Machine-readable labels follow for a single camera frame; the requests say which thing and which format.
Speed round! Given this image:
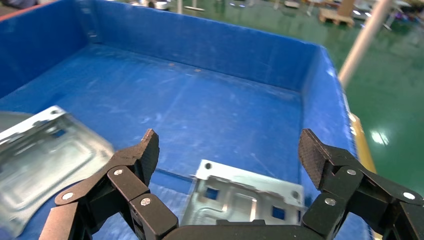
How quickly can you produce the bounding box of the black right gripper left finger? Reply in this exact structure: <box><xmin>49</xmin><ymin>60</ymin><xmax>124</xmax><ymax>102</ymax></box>
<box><xmin>39</xmin><ymin>128</ymin><xmax>180</xmax><ymax>240</ymax></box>

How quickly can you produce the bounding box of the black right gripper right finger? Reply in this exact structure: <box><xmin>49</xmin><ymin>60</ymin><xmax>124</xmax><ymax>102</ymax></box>
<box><xmin>297</xmin><ymin>128</ymin><xmax>424</xmax><ymax>240</ymax></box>

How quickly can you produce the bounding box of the stamped grey metal plate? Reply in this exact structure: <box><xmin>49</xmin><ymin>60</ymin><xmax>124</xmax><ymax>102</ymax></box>
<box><xmin>180</xmin><ymin>159</ymin><xmax>306</xmax><ymax>228</ymax></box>
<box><xmin>0</xmin><ymin>105</ymin><xmax>115</xmax><ymax>239</ymax></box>
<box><xmin>0</xmin><ymin>110</ymin><xmax>34</xmax><ymax>133</ymax></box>

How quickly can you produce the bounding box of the blue corrugated plastic bin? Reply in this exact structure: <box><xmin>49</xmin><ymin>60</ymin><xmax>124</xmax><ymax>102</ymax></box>
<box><xmin>0</xmin><ymin>0</ymin><xmax>379</xmax><ymax>240</ymax></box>

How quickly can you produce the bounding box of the wooden pallet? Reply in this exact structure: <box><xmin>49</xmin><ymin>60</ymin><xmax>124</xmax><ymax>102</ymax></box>
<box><xmin>317</xmin><ymin>7</ymin><xmax>356</xmax><ymax>27</ymax></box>

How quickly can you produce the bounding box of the white metal pole frame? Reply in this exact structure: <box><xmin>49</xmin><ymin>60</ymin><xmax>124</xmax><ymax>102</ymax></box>
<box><xmin>337</xmin><ymin>0</ymin><xmax>395</xmax><ymax>89</ymax></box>

